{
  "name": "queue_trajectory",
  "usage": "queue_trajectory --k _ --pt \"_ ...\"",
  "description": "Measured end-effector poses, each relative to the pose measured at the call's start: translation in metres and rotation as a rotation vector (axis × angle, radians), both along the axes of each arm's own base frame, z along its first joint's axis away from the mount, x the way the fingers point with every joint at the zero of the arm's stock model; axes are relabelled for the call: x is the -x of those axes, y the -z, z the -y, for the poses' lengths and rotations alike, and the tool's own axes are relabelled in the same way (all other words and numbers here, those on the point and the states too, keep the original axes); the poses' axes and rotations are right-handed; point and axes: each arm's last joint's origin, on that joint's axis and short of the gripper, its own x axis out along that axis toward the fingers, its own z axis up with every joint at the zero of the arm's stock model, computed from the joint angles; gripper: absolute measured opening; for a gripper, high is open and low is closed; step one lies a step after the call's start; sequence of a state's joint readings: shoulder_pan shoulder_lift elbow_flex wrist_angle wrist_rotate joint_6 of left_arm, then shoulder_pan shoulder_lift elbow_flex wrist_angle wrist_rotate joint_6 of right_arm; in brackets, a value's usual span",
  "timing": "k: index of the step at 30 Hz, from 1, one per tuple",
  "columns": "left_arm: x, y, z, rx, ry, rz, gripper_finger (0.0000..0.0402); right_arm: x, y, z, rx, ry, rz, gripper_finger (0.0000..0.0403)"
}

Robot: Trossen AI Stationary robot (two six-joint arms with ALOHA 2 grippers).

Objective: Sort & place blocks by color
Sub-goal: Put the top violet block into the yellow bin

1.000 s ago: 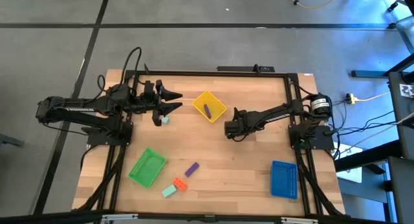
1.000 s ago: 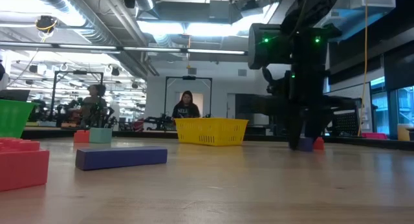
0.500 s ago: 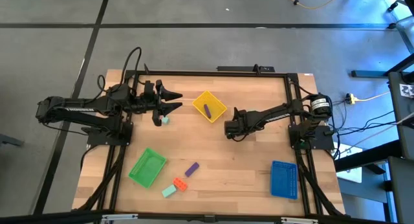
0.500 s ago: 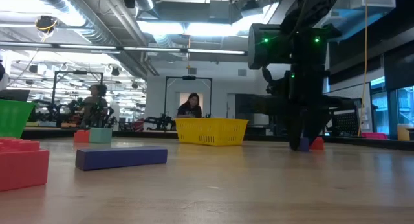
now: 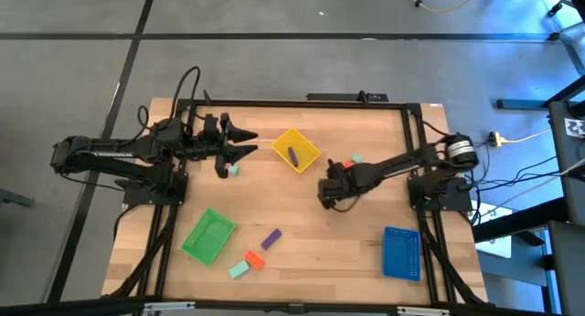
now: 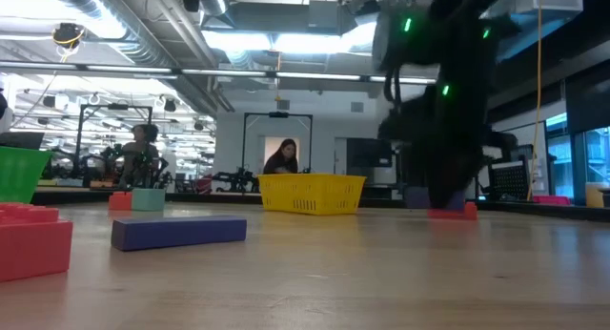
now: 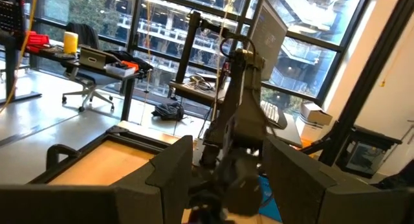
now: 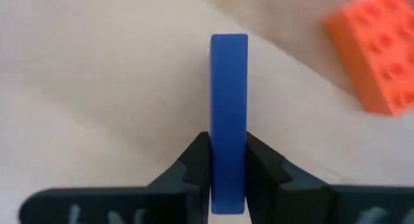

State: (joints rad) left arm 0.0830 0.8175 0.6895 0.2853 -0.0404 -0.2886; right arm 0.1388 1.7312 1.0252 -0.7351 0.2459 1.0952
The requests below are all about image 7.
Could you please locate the black monitor stand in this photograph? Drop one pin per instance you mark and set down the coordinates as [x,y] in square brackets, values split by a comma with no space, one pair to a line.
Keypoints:
[189,46]

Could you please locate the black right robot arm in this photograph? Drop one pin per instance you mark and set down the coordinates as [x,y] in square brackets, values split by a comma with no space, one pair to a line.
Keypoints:
[246,97]

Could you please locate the black bag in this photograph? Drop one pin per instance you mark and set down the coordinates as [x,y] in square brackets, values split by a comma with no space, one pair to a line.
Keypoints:
[142,65]

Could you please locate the yellow cylindrical container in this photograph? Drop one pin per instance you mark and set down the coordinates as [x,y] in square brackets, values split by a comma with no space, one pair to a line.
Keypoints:
[70,42]

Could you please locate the dark grey desk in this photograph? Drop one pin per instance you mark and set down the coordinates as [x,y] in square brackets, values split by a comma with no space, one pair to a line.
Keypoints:
[194,94]

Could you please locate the black backpack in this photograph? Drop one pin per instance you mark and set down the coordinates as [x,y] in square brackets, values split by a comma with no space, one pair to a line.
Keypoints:
[168,111]

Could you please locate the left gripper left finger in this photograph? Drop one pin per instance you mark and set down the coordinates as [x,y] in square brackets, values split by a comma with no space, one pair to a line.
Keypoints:
[97,204]

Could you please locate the black work table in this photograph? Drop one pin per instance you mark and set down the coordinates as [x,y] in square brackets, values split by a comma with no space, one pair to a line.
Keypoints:
[129,97]

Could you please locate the black pegboard stand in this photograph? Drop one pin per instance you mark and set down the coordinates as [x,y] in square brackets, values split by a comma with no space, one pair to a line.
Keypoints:
[9,17]

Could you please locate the black glass-sided case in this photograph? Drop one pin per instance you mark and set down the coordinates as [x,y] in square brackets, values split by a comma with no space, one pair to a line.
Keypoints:
[365,152]

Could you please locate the tilted computer monitor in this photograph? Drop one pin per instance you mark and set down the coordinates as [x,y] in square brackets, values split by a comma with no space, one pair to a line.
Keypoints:
[268,36]

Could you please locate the white parts tray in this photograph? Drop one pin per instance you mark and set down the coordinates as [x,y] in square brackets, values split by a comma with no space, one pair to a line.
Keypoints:
[119,71]

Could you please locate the red plastic bin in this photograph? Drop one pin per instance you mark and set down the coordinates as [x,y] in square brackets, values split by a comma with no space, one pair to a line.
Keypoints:
[37,41]

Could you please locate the small orange item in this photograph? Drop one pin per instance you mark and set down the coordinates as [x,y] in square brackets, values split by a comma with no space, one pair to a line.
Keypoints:
[131,65]

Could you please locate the white cardboard box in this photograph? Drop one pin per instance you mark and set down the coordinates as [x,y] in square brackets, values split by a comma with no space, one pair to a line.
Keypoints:
[313,115]

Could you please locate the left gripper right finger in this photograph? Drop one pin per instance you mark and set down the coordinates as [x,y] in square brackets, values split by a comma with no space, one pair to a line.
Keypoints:
[323,201]

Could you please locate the black office chair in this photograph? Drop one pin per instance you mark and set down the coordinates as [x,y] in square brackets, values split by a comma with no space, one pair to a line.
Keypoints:
[87,81]

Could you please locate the black aluminium table frame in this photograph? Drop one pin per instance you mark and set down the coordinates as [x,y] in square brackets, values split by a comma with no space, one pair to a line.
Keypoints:
[139,143]

